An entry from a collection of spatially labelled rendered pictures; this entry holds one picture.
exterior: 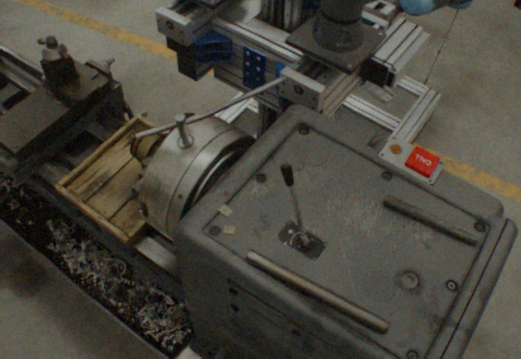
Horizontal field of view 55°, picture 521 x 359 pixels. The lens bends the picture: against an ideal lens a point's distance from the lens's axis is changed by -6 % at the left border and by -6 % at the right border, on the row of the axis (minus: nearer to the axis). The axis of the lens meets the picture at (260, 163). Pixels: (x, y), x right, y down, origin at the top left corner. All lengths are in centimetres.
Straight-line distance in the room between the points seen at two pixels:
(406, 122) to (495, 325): 106
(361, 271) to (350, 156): 27
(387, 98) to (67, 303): 186
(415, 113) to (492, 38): 129
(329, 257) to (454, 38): 291
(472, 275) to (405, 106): 186
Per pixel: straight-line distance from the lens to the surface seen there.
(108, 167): 161
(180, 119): 110
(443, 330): 98
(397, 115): 275
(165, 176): 116
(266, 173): 108
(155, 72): 322
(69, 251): 185
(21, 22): 390
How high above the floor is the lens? 212
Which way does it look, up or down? 52 degrees down
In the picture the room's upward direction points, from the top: 3 degrees clockwise
